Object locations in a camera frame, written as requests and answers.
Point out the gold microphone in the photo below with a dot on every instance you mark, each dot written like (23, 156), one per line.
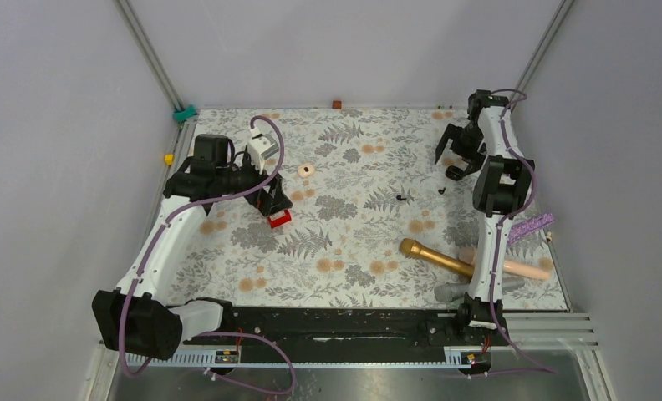
(413, 248)

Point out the grey microphone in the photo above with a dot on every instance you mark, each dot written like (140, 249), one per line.
(450, 292)

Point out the black earbud case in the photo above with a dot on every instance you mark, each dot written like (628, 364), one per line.
(454, 173)

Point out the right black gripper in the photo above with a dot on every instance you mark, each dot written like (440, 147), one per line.
(472, 157)

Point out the pink microphone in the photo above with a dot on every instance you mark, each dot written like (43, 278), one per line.
(468, 255)

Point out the teal block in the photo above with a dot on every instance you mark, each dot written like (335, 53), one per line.
(183, 115)

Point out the red box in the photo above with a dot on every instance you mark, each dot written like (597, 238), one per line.
(280, 218)

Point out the pink earbud charging case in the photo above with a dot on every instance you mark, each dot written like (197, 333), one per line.
(306, 170)

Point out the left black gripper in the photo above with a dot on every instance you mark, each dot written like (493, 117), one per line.
(264, 197)

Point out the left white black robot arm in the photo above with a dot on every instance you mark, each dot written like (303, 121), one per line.
(138, 316)

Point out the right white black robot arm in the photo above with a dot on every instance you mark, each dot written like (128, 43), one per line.
(503, 189)

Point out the purple glitter microphone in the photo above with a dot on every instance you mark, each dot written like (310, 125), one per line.
(529, 226)

